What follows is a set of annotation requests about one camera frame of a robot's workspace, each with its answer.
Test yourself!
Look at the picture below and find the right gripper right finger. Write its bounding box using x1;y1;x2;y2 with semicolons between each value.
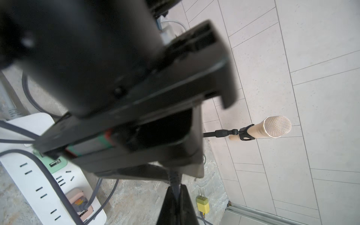
178;184;199;225

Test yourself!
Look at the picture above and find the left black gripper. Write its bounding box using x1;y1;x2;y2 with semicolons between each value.
1;1;236;152

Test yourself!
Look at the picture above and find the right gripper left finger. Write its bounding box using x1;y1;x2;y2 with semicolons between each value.
156;187;178;225

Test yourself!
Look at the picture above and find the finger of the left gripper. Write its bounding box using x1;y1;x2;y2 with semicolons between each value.
66;106;204;180

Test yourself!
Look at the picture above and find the yellow charger plug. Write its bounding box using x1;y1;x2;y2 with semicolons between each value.
196;196;210;214

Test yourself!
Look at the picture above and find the pink charger plug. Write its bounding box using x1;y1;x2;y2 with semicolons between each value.
66;188;94;222

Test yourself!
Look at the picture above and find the green charger plug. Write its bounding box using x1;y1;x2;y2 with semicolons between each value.
33;150;68;174

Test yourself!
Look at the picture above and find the white power strip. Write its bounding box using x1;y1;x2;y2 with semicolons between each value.
1;113;93;225

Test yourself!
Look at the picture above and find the beige microphone on stand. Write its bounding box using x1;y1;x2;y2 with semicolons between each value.
203;116;292;141

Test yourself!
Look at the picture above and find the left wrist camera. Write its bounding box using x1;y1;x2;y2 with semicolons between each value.
156;16;187;45

